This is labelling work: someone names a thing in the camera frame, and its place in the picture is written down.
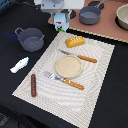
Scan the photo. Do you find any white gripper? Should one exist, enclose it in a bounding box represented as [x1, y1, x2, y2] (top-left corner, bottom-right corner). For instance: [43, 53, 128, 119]
[50, 9, 72, 17]

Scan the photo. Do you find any small milk carton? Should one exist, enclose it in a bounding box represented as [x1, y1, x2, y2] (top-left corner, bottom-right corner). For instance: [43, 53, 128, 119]
[53, 13, 69, 32]

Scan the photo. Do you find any yellow bread loaf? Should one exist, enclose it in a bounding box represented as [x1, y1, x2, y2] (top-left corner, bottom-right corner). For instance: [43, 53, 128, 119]
[66, 36, 85, 48]

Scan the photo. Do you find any grey two-handled pot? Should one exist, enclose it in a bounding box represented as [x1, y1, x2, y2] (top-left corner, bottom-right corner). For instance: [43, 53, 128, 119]
[15, 28, 45, 52]

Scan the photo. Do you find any brown sausage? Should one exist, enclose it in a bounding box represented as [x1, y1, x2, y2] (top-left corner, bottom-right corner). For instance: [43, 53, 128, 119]
[31, 74, 37, 97]

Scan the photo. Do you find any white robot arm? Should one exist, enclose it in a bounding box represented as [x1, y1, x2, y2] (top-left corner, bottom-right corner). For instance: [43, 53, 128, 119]
[34, 0, 85, 15]

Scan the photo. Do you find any beige bowl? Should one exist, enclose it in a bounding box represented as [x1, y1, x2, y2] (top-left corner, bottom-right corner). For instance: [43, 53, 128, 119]
[116, 4, 128, 30]

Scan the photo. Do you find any round wooden plate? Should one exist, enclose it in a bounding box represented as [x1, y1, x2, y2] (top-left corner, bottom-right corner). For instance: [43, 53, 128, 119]
[55, 55, 83, 79]

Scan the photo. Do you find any white toy fish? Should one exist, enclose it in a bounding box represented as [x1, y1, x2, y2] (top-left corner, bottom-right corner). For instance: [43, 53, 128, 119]
[10, 57, 29, 73]

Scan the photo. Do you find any grey saucepan with handle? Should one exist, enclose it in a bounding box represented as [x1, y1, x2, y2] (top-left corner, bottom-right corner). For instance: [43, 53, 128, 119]
[79, 0, 106, 25]

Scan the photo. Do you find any knife with wooden handle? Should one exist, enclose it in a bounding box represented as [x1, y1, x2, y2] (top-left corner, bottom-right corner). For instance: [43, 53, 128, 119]
[58, 49, 97, 63]

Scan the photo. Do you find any fork with wooden handle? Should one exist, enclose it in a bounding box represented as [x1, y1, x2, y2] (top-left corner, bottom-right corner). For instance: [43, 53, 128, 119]
[43, 71, 84, 90]

